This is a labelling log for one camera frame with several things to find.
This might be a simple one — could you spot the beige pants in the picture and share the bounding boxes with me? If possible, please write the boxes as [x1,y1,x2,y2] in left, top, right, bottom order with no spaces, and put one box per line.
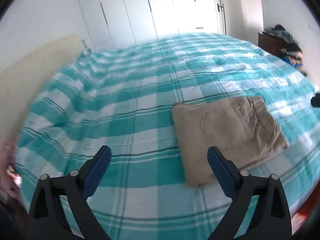
[172,96,289,187]

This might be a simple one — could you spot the cream headboard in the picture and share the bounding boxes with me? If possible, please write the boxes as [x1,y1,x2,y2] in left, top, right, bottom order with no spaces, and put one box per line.
[1,34,85,144]

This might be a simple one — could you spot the teal plaid bed sheet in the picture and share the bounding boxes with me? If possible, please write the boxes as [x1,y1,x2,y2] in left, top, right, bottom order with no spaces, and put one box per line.
[16,33,319,239]

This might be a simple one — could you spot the dark wooden nightstand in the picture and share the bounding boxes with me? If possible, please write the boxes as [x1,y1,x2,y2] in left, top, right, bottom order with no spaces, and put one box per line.
[258,33,285,57]

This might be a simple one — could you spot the white wardrobe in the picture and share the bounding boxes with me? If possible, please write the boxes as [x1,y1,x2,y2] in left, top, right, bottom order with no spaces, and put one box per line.
[78,0,226,49]

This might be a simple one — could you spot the black door handle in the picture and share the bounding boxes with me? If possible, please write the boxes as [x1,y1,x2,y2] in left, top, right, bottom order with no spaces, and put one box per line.
[217,3,224,12]

